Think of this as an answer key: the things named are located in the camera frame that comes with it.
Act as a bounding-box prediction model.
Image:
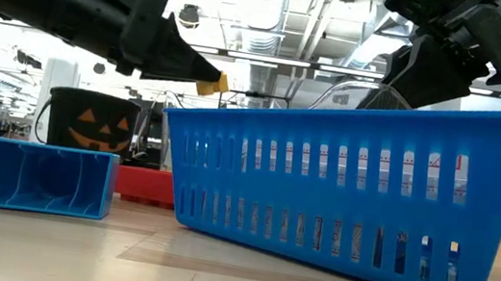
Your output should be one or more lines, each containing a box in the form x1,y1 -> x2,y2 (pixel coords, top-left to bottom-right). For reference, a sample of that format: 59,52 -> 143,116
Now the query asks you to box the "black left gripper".
46,0 -> 232,89

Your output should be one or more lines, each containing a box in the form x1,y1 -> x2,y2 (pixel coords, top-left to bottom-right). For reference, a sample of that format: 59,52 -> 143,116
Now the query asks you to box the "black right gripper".
359,0 -> 501,129

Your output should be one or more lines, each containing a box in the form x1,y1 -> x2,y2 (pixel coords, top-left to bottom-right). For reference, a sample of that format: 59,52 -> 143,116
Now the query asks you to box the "small yellow square brick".
193,68 -> 232,101

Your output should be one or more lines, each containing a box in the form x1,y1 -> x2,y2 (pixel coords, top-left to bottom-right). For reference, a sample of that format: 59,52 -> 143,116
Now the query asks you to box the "red toy brick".
112,164 -> 180,211

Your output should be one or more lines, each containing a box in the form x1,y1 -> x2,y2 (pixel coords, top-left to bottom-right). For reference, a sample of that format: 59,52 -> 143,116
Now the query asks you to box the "blue one-stud toy block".
0,135 -> 122,227

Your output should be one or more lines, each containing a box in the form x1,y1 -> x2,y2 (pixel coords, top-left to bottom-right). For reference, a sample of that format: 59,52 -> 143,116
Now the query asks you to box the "black ceiling lamp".
176,2 -> 203,32

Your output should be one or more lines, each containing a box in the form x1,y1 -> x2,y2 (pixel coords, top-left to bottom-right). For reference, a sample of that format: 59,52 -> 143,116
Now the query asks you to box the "black background monitor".
133,99 -> 174,169

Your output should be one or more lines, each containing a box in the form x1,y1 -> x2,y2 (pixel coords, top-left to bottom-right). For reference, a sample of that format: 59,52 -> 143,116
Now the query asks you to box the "black pumpkin face bucket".
31,82 -> 145,169

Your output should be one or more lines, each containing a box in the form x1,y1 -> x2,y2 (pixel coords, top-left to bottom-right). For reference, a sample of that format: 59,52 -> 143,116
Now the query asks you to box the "blue slotted plastic basket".
143,64 -> 501,281

